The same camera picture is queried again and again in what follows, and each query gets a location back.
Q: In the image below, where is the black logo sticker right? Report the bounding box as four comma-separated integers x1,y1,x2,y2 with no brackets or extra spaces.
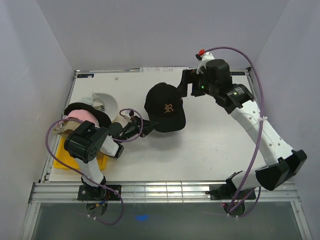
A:
230,71,246,76

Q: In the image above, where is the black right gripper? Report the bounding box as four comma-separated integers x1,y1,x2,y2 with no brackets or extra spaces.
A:
175,69,217,98

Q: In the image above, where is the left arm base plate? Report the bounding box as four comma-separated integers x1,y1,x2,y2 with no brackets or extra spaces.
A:
77,185,120,201

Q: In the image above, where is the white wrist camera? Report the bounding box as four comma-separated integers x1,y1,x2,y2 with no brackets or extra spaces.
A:
195,49,215,75
120,110,135,121

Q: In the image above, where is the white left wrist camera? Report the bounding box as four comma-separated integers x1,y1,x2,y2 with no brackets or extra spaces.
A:
120,110,135,121

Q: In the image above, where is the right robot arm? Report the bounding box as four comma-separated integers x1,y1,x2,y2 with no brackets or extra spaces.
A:
177,59,307,199

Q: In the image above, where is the white cap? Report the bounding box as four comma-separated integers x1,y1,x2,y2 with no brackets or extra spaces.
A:
78,92,119,122

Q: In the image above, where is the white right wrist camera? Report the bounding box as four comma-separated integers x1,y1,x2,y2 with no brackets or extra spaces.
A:
195,49,215,75

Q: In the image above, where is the yellow tray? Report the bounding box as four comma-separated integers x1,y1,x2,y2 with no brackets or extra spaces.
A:
53,138,108,170

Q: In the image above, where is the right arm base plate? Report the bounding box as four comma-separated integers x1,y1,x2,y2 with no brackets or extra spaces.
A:
205,183,256,200

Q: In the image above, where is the aluminium table frame rail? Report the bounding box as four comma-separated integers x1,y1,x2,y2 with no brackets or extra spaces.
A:
28,181,301,204

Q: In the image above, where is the black cap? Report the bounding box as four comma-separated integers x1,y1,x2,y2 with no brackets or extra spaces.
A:
63,102,112,128
144,82,186,133

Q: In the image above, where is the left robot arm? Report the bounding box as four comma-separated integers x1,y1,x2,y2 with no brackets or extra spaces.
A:
64,116,159,200

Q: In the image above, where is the beige cap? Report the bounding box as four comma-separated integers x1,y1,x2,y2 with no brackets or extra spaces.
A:
52,118,83,139

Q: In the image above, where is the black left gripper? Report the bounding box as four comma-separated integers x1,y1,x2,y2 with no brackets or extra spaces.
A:
118,115,159,144

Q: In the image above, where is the paper sheet at back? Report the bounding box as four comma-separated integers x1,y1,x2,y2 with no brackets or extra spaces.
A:
140,66,189,73

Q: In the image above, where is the pink cap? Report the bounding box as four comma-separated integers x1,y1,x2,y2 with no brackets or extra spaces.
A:
64,109,100,127

